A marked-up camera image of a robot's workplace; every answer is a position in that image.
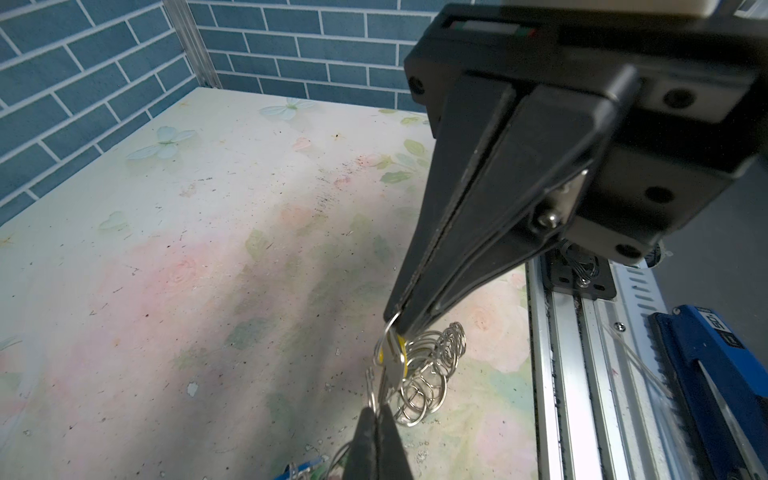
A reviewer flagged blue key tag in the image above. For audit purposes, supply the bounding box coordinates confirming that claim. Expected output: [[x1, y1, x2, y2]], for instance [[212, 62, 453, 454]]
[[275, 456, 326, 480]]

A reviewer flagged aluminium corner post left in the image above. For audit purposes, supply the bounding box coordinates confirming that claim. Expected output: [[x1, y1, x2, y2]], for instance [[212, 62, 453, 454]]
[[162, 0, 223, 89]]

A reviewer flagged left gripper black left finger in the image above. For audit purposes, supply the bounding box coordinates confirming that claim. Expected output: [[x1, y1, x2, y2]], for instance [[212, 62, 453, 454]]
[[342, 407, 378, 480]]

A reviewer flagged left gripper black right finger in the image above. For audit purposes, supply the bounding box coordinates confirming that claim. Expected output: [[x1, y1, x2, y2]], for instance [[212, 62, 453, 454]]
[[377, 404, 414, 480]]

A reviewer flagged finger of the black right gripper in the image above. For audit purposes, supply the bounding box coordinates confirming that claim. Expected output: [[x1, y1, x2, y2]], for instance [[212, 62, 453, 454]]
[[384, 75, 516, 321]]

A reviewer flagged yellow key tag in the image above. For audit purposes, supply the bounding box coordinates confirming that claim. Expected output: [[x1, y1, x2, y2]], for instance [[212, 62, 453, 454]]
[[375, 332, 408, 382]]

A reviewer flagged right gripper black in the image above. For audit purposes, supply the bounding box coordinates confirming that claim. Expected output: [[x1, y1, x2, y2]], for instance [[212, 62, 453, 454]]
[[392, 4, 767, 338]]

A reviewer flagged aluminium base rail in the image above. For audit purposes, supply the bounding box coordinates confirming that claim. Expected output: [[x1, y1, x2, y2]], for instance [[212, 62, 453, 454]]
[[526, 258, 703, 479]]

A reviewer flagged blue black device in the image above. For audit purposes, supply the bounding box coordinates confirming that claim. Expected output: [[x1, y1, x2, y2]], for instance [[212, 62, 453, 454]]
[[648, 305, 767, 479]]

